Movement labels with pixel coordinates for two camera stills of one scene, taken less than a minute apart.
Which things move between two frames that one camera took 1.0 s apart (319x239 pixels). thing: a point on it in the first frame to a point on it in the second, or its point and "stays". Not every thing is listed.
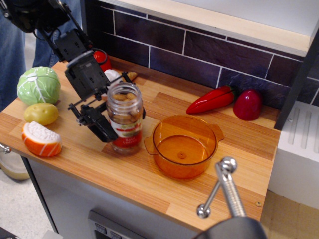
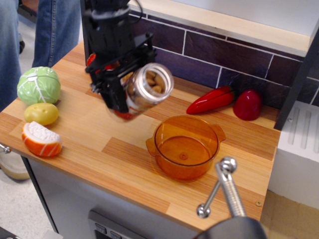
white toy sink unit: (294, 174) stays
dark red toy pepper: (247, 105) stays
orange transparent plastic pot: (184, 147) stays
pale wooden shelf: (286, 26) stays
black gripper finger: (89, 117) to (112, 90)
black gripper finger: (124, 74) to (148, 57)
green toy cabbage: (39, 84) stays
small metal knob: (7, 150) stays
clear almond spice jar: (125, 109) to (148, 85)
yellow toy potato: (41, 113) stays
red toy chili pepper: (219, 98) stays
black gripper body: (88, 77) to (115, 47)
